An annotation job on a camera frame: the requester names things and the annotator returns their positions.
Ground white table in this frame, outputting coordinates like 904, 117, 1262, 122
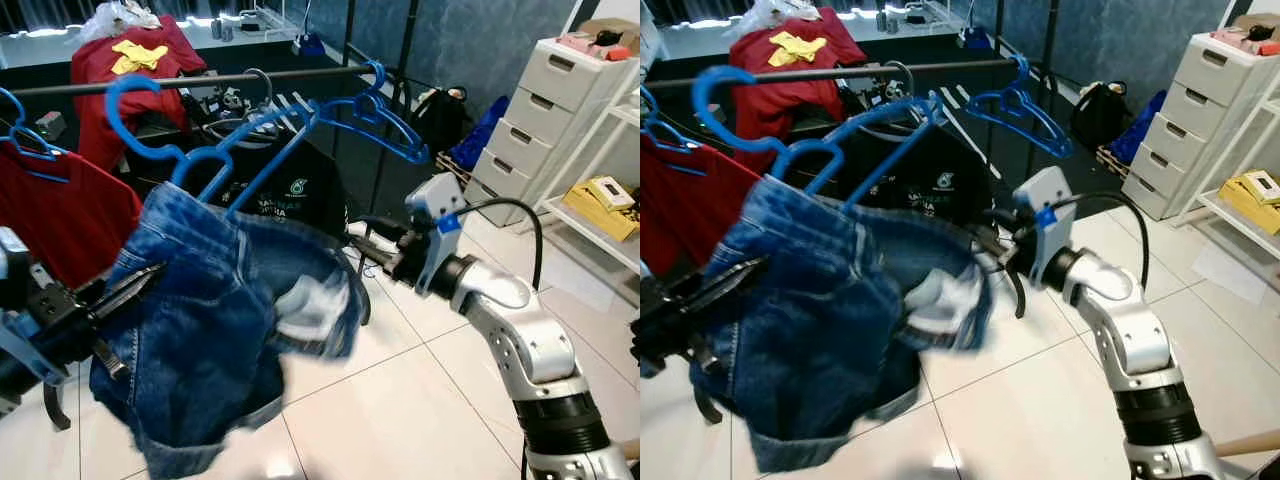
0, 10, 331, 72
648, 8, 963, 63

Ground blue bag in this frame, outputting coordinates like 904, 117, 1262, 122
450, 95, 512, 172
1110, 90, 1170, 167

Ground white plastic bag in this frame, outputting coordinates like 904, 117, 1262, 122
750, 0, 822, 32
80, 0, 162, 37

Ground red cloth pile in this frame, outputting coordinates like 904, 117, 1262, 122
728, 22, 852, 142
70, 15, 208, 172

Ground blue plastic hanger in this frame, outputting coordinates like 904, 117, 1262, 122
640, 85, 717, 177
967, 55, 1077, 162
104, 74, 322, 219
692, 66, 947, 216
0, 87, 73, 187
318, 60, 432, 167

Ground yellow box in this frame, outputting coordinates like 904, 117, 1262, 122
1216, 169, 1280, 237
562, 175, 641, 243

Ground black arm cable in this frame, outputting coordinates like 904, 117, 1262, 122
1050, 191, 1152, 293
693, 383, 723, 426
42, 378, 73, 432
458, 197, 547, 293

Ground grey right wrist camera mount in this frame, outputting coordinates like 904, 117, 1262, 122
405, 172, 467, 297
1012, 167, 1077, 287

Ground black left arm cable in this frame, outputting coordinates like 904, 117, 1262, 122
693, 383, 723, 426
42, 378, 73, 432

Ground black printed T-shirt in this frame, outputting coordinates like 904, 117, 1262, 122
195, 100, 352, 242
800, 95, 993, 237

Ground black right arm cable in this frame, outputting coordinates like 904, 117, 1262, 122
458, 197, 547, 293
1050, 191, 1152, 293

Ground silver wire hanger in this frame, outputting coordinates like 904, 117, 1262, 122
860, 60, 951, 136
200, 67, 313, 143

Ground white plastic drawer cabinet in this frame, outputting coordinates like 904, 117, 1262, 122
465, 38, 641, 229
1120, 33, 1280, 222

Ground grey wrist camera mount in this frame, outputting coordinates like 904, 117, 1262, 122
405, 172, 467, 297
1012, 167, 1077, 287
0, 228, 49, 389

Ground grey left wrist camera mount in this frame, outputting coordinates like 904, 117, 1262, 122
0, 228, 49, 389

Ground yellow cloth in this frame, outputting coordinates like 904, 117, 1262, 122
767, 31, 830, 69
110, 40, 172, 77

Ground black bag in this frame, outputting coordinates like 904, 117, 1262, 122
1070, 80, 1127, 152
410, 85, 472, 157

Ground white shelf rack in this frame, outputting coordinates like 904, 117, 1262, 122
535, 60, 641, 277
1175, 70, 1280, 263

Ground blue denim shorts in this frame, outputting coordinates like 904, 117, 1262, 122
90, 180, 367, 479
690, 175, 993, 474

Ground red shirt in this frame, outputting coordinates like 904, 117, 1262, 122
640, 135, 763, 277
0, 140, 144, 292

